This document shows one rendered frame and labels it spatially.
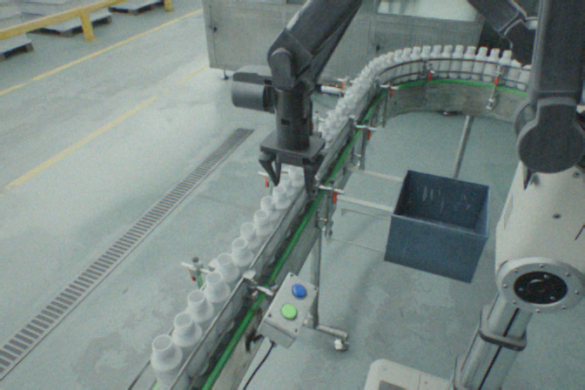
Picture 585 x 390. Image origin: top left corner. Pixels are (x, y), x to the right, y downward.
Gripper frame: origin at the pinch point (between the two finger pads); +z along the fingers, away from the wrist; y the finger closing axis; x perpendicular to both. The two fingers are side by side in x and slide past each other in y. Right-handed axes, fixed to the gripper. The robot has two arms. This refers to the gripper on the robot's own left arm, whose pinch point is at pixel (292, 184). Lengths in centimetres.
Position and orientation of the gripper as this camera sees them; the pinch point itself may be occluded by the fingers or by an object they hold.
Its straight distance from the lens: 78.9
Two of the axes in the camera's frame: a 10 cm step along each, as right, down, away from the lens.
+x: 3.8, -5.5, 7.4
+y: 9.3, 2.2, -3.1
